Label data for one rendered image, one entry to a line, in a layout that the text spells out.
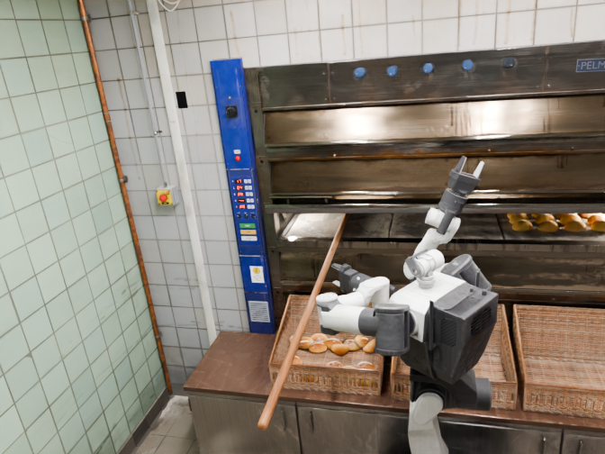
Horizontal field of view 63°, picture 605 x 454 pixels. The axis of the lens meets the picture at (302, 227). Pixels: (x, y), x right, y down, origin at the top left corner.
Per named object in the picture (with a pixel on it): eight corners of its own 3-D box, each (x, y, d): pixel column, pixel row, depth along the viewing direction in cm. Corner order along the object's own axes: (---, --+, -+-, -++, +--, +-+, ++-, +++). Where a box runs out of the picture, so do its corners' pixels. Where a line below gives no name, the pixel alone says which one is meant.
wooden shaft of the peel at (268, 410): (266, 432, 143) (266, 424, 141) (257, 431, 143) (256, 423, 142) (348, 217, 296) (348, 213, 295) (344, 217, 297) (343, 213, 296)
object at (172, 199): (164, 202, 281) (160, 185, 278) (180, 202, 279) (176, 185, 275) (158, 206, 275) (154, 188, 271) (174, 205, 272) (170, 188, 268)
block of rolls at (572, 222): (498, 195, 310) (499, 186, 308) (582, 195, 298) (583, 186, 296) (512, 232, 255) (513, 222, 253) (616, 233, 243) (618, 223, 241)
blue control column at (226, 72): (320, 271, 493) (302, 44, 414) (336, 272, 489) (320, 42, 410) (260, 407, 320) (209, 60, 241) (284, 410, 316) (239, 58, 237)
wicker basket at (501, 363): (395, 340, 277) (394, 298, 267) (501, 347, 264) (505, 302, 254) (390, 401, 234) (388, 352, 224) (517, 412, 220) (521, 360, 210)
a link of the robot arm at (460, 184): (486, 183, 180) (472, 212, 185) (474, 173, 189) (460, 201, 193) (457, 175, 176) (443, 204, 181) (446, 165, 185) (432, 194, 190)
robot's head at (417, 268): (441, 267, 163) (430, 247, 164) (425, 276, 158) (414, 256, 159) (428, 272, 168) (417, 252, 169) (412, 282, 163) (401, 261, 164)
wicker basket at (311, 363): (293, 333, 293) (288, 293, 283) (388, 339, 279) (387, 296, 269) (269, 388, 249) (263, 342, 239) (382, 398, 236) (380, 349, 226)
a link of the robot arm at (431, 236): (461, 215, 190) (446, 238, 199) (439, 206, 190) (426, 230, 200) (460, 226, 185) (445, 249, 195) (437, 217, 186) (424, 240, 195)
